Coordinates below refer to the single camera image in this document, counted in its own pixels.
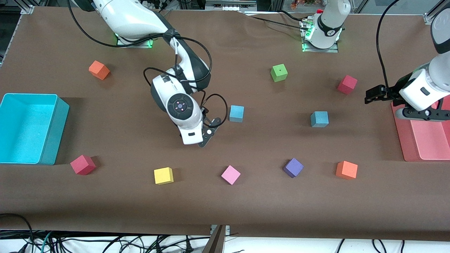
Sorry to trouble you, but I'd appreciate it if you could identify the light blue foam cube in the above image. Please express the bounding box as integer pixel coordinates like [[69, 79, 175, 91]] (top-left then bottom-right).
[[229, 105, 245, 123], [310, 111, 329, 128]]

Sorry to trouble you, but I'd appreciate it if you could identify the brown table cloth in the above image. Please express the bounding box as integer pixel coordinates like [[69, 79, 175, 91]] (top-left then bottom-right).
[[0, 6, 450, 243]]

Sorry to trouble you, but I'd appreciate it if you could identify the red foam cube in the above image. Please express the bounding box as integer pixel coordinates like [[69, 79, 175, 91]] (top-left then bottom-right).
[[70, 155, 96, 175], [337, 74, 358, 95]]

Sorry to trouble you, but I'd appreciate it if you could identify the pink foam cube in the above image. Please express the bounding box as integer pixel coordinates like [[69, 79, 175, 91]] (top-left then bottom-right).
[[221, 165, 241, 185]]

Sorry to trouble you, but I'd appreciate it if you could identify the pink plastic bin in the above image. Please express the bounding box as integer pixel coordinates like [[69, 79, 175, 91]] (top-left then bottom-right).
[[391, 99, 450, 162]]

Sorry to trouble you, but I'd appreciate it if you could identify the yellow foam cube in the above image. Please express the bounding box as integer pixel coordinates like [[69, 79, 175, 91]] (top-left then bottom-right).
[[154, 167, 174, 185]]

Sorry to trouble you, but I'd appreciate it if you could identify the orange foam cube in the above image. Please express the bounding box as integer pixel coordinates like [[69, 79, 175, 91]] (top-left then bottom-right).
[[89, 60, 110, 80], [335, 161, 358, 180]]

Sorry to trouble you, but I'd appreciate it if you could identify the green foam cube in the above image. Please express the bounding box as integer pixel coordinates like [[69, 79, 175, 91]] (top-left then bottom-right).
[[270, 64, 288, 83]]

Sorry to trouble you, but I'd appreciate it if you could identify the purple foam cube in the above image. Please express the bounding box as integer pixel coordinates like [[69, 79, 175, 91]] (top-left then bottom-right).
[[283, 158, 304, 178]]

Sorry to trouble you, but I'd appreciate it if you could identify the dark metal bar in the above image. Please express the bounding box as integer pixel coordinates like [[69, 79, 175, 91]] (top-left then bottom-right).
[[202, 225, 226, 253]]

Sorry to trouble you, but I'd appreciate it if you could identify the grey equipment box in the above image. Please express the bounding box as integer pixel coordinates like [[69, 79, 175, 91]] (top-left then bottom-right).
[[206, 0, 257, 11]]

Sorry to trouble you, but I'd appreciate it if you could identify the cyan plastic bin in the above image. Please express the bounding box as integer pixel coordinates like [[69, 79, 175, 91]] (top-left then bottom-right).
[[0, 93, 70, 166]]

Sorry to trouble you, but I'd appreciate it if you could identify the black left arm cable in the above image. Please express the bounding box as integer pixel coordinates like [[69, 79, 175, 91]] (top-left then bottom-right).
[[376, 0, 401, 92]]

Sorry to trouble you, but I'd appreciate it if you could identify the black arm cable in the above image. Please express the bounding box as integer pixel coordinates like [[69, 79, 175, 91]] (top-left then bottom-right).
[[67, 0, 228, 122], [376, 0, 401, 92]]

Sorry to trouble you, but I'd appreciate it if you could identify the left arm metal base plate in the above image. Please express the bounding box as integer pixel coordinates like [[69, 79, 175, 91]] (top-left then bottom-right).
[[301, 19, 340, 53]]

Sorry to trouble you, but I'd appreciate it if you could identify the aluminium frame profile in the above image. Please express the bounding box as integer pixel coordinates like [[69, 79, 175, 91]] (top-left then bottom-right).
[[424, 0, 450, 25]]

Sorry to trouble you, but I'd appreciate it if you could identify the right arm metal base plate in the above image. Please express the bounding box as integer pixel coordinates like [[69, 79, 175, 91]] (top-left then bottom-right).
[[116, 33, 155, 48]]

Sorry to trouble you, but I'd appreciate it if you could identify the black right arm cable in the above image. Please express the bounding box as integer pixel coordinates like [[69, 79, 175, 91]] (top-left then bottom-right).
[[67, 0, 228, 122]]

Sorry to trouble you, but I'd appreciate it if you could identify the teal cable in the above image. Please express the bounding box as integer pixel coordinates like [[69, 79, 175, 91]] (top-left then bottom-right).
[[41, 231, 54, 253]]

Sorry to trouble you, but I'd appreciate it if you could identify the black looped cable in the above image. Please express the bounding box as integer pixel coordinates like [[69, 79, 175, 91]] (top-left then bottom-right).
[[0, 213, 34, 253]]

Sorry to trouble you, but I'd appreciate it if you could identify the aluminium corner bracket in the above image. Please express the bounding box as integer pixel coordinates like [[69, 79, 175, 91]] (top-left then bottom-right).
[[20, 0, 36, 15]]

